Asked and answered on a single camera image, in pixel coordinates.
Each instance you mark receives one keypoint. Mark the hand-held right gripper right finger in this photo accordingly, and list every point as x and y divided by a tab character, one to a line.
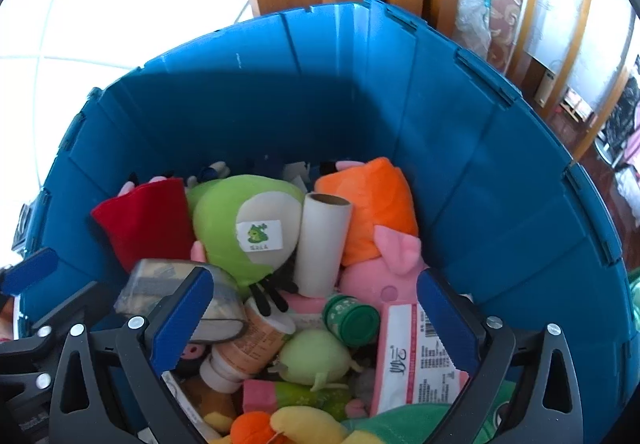
445	319

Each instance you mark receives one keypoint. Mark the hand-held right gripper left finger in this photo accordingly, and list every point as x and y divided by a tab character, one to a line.
182	319

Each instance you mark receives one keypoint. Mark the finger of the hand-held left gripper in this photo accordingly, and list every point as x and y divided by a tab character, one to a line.
85	304
30	269

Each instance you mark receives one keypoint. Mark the blue plastic crate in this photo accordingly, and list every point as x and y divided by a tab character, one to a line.
300	114

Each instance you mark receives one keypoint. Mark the clear plastic wrapped pack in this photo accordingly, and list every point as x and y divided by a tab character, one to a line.
150	279

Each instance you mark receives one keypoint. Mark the white pink tissue pack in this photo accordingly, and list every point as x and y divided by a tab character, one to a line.
415	364

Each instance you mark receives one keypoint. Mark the peach drink bottle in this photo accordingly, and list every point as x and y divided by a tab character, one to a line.
250	349

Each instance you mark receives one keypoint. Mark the pink plush pig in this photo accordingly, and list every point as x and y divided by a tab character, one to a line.
365	284

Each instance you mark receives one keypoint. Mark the green lidded jar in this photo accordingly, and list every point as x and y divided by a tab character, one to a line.
350	321

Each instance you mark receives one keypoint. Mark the green plush toy beige belly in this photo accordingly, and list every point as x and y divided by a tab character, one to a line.
220	224

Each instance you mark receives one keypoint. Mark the red plush toy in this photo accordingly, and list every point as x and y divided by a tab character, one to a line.
145	219

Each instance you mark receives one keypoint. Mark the dark green plush toy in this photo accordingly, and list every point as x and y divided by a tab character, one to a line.
400	429

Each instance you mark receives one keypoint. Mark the pink green plush stick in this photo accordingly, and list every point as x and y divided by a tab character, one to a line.
280	396

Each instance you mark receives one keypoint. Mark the orange plush ball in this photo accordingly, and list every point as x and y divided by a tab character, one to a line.
250	429

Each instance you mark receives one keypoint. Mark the light green plush fruit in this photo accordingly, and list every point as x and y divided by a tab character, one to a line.
310	356

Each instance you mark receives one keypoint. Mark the orange plush toy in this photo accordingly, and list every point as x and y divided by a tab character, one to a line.
370	204

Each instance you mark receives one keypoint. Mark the white cardboard tube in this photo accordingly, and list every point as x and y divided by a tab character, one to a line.
320	244

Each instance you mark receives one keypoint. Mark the yellow plush toy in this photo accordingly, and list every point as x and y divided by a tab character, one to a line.
300	424

